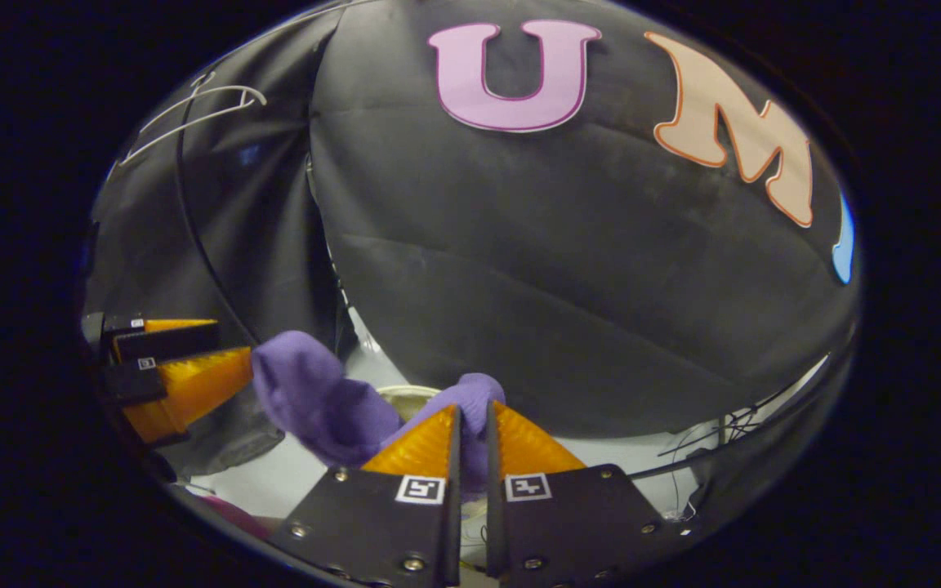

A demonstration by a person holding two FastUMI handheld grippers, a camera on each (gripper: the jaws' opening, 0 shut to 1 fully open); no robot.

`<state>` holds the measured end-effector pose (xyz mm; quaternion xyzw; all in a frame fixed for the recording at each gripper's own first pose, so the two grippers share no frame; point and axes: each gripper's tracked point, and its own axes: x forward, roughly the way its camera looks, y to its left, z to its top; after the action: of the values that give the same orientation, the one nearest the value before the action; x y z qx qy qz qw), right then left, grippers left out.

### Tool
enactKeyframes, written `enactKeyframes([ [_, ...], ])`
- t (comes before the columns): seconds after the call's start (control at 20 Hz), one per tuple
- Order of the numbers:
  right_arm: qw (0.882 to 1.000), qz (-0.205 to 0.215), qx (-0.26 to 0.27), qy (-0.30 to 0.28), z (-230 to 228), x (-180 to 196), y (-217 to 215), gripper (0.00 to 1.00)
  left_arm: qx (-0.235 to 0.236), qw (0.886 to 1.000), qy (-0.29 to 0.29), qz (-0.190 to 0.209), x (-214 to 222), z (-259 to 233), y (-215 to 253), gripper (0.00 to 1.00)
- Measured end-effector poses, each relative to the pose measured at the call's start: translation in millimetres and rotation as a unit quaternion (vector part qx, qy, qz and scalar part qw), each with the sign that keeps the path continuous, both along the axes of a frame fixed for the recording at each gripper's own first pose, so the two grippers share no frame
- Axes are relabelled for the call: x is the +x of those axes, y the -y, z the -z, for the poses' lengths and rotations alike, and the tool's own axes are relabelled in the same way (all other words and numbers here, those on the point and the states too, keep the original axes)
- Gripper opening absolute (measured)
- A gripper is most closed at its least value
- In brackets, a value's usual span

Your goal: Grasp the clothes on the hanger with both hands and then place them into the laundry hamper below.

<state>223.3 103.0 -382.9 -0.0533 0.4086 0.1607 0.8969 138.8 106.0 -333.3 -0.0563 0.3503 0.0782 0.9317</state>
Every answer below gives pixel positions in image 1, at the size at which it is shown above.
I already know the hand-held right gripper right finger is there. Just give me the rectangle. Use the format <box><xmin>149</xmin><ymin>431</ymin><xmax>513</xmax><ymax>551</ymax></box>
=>
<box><xmin>484</xmin><ymin>400</ymin><xmax>684</xmax><ymax>588</ymax></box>

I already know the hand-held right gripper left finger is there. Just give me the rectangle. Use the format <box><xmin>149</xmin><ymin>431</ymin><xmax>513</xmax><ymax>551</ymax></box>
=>
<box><xmin>270</xmin><ymin>403</ymin><xmax>463</xmax><ymax>588</ymax></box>

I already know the purple ribbed garment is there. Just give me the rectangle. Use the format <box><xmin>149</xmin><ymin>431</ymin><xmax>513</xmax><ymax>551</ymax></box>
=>
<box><xmin>252</xmin><ymin>329</ymin><xmax>508</xmax><ymax>499</ymax></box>

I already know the empty white hanger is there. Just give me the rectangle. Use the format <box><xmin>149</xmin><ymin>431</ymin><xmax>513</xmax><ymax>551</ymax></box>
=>
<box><xmin>119</xmin><ymin>72</ymin><xmax>269</xmax><ymax>168</ymax></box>

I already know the dark pink object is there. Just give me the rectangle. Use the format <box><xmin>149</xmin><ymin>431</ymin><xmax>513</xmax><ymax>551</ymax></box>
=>
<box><xmin>193</xmin><ymin>492</ymin><xmax>275</xmax><ymax>541</ymax></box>

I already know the black cable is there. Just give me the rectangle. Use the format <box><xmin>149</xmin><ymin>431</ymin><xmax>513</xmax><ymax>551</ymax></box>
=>
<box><xmin>657</xmin><ymin>390</ymin><xmax>775</xmax><ymax>460</ymax></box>

